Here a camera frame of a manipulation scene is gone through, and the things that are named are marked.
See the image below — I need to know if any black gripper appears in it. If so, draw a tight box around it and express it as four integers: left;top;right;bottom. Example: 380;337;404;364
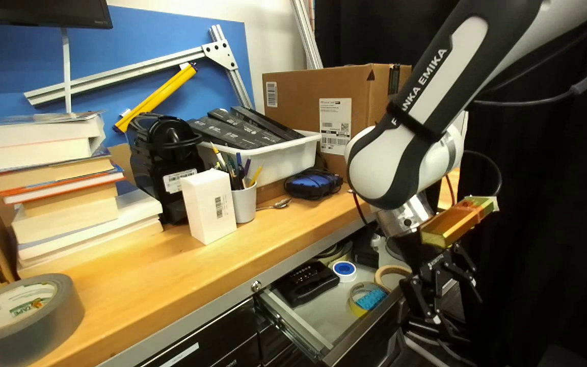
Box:
396;230;482;334

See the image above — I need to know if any open grey metal drawer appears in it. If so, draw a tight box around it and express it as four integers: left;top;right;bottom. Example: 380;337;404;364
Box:
251;230;417;364

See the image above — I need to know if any black drawer cabinet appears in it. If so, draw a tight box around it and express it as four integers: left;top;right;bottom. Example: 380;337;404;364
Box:
128;293;330;367

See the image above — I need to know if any tan masking tape roll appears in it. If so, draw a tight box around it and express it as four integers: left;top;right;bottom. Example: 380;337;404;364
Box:
371;264;413;293

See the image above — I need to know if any pale yellow tape roll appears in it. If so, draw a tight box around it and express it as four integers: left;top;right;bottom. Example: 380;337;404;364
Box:
343;281;391;320

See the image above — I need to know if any black curtain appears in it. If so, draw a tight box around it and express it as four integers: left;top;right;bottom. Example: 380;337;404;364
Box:
311;0;587;367

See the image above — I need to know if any black device with buttons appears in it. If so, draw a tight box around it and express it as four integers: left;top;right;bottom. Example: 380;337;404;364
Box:
274;258;341;308

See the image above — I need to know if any blue and black pouch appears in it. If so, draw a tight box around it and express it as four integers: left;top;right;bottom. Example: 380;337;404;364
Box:
282;170;343;202

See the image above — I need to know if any white plastic bin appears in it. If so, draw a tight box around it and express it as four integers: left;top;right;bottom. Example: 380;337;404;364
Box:
195;130;323;189

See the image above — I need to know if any grey pen cup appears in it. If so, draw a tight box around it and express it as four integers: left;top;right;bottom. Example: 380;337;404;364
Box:
229;182;261;226

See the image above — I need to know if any yellow pencil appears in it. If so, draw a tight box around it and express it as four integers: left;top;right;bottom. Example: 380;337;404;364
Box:
246;165;267;189

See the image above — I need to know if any blue pen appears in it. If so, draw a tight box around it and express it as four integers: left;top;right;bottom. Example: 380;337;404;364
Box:
232;150;246;189

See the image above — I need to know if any flat black box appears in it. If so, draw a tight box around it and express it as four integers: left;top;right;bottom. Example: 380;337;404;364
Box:
229;103;306;142
205;106;274;140
188;117;254;150

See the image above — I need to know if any brown cardboard shipping box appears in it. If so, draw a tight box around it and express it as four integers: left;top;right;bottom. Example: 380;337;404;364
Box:
261;61;413;180

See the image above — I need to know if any white carton box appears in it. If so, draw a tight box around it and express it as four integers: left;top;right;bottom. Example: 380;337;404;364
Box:
179;167;238;247

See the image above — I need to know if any green pen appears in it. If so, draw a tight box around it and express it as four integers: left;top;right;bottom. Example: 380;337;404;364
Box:
210;142;235;184

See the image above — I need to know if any stack of books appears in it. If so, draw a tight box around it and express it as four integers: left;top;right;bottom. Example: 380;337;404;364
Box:
13;188;166;274

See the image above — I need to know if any yellow bar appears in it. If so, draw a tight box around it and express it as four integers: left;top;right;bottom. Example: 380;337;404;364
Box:
114;61;200;134

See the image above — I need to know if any red edged book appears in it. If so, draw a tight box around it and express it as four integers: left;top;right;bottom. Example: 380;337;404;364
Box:
0;170;125;208

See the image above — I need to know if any thick tan book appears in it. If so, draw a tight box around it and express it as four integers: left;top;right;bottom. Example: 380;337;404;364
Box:
8;184;122;247

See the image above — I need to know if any brown cover book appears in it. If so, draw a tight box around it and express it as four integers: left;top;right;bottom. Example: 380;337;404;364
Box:
0;154;115;196

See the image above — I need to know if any thin silver monitor pole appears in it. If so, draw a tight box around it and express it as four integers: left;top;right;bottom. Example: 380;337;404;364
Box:
59;27;74;117

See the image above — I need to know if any thick white book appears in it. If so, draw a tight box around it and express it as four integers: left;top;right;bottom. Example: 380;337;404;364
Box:
0;110;107;178

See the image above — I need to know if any black monitor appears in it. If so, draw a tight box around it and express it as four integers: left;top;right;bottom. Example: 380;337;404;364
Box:
0;0;114;31

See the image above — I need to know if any thin black cable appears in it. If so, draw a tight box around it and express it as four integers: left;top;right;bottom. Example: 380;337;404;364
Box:
441;148;505;205

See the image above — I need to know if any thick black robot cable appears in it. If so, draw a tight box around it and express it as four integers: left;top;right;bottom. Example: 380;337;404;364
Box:
469;50;587;110

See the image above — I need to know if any aluminium profile rail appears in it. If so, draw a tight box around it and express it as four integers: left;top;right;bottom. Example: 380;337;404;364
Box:
291;0;326;71

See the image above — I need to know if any short aluminium rail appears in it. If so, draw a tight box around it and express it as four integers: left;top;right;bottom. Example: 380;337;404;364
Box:
207;24;256;110

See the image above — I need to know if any grey duct tape roll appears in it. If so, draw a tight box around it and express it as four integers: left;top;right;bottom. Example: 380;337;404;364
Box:
0;271;85;367

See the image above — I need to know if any aluminium rail with triangular bracket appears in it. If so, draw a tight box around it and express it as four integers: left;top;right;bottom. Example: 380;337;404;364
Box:
22;39;240;108

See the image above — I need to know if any blue wall board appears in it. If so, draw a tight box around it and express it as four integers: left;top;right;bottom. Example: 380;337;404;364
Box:
0;6;256;186

